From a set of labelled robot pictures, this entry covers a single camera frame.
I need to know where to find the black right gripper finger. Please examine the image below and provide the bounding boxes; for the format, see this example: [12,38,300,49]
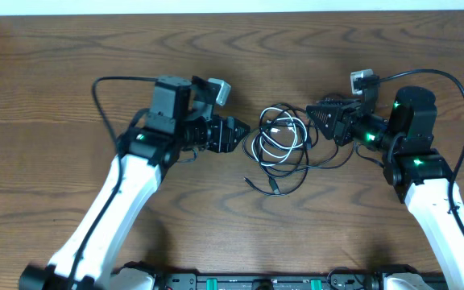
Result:
[317,98,362,110]
[305,104,342,140]

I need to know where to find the black USB cable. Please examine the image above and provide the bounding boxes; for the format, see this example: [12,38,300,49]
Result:
[242,94,386,197]

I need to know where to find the white USB cable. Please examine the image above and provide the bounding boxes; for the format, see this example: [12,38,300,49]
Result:
[251,106,309,166]

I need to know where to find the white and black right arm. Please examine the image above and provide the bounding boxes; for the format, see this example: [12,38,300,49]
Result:
[305,76,464,289]

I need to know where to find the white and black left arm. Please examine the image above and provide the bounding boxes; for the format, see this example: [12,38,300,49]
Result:
[19,76,250,290]

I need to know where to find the black left camera cable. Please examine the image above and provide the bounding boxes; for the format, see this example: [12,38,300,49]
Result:
[64,76,160,290]

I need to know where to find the black camera cable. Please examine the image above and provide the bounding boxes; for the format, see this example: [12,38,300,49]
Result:
[64,76,160,290]
[372,68,464,275]

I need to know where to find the black right camera cable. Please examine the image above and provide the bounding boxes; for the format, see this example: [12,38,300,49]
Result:
[372,68,464,275]

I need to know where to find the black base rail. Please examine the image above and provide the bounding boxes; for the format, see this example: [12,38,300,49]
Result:
[155,271,383,290]

